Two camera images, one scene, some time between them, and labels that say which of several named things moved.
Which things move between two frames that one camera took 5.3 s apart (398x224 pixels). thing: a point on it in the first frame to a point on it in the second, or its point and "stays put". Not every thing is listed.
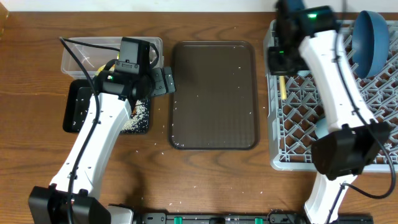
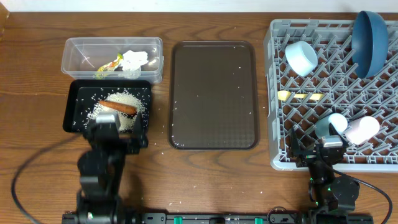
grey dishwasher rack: x=291 y=121 stays put
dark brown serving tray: x=215 y=106 stays put
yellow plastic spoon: x=283 y=87 to x=285 y=95
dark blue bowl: x=370 y=44 stays put
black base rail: x=240 y=218 stays put
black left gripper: x=159 y=75 to x=131 y=147
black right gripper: x=276 y=68 to x=307 y=157
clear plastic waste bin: x=83 y=57 stays put
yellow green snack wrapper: x=111 y=70 stays put
